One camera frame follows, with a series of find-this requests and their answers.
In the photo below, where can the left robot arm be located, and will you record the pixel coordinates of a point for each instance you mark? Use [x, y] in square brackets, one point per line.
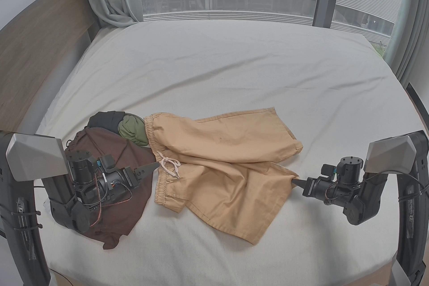
[33, 154]

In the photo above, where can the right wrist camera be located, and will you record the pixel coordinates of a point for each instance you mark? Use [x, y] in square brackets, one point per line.
[328, 170]

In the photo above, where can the black garment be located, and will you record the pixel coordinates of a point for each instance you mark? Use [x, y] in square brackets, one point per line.
[104, 120]

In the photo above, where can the tan shorts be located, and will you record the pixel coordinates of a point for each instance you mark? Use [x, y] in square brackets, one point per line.
[228, 177]

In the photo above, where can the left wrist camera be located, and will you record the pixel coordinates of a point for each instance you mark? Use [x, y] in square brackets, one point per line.
[107, 162]

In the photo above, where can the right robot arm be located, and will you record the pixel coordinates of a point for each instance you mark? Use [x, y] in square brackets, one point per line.
[388, 154]

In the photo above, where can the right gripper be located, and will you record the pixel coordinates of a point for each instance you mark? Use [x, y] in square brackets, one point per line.
[318, 189]

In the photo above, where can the bed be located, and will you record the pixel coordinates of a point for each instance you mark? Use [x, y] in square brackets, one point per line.
[254, 77]

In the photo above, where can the brown garment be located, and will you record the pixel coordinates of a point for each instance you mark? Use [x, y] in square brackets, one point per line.
[110, 144]

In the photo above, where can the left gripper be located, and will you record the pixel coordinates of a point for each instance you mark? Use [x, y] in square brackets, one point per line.
[122, 180]

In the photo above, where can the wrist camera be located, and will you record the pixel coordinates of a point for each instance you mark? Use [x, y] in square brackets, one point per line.
[328, 170]
[107, 162]

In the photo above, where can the olive green garment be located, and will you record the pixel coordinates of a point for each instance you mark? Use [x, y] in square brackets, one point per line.
[134, 130]

